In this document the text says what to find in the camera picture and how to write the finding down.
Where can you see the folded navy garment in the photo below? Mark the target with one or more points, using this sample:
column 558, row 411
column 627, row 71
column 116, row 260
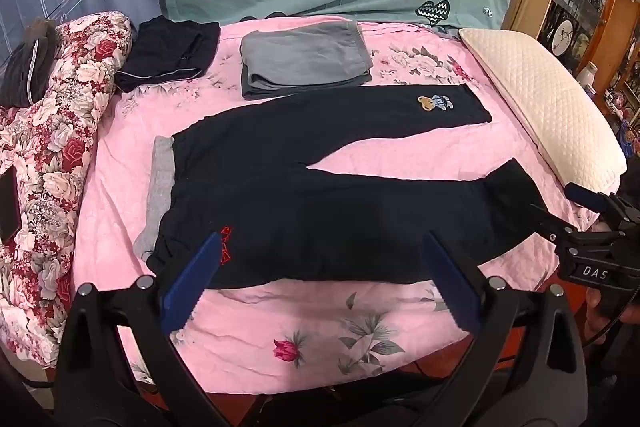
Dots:
column 170, row 52

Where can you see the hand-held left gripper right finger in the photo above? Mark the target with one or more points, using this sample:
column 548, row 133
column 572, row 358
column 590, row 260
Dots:
column 452, row 287

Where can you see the red floral quilt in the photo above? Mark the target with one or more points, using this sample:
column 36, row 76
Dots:
column 60, row 132

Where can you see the black phone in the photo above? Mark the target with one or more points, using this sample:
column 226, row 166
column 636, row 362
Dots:
column 9, row 207

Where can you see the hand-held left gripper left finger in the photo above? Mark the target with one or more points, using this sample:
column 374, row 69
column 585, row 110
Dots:
column 192, row 287

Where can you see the dark grey garment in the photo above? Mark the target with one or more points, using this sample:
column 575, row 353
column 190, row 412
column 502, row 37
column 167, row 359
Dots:
column 27, row 62

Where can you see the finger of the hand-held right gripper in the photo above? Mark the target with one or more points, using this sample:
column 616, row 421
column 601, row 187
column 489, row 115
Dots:
column 547, row 224
column 582, row 198

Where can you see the folded grey pants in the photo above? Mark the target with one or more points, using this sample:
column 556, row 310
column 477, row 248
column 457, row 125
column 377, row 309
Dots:
column 300, row 57

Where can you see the person's right hand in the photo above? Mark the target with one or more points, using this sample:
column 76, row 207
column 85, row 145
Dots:
column 596, row 307

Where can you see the black pants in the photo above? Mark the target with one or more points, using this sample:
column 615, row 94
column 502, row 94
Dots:
column 300, row 187

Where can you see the white quilted pillow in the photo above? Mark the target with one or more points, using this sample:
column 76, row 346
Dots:
column 545, row 107

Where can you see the pink floral bedsheet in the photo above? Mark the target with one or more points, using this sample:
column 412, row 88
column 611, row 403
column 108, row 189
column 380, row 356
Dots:
column 350, row 317

